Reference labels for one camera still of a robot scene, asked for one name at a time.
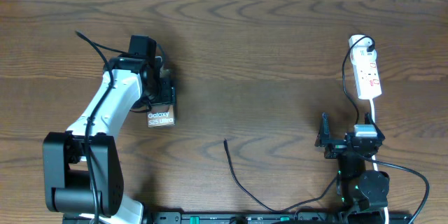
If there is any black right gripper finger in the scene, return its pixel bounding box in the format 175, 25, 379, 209
314, 113, 331, 147
364, 113, 382, 135

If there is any gold Galaxy smartphone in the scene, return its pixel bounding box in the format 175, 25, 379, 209
146, 104, 176, 128

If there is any black charging cable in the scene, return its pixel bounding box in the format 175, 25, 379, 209
223, 34, 377, 214

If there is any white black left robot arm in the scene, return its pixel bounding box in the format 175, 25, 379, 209
43, 35, 176, 224

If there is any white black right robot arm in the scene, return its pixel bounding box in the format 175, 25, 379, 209
315, 113, 390, 213

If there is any white power strip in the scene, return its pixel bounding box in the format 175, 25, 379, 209
349, 34, 382, 100

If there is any white power strip cord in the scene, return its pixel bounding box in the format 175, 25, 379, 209
369, 98, 391, 224

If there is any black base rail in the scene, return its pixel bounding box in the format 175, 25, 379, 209
143, 211, 414, 224

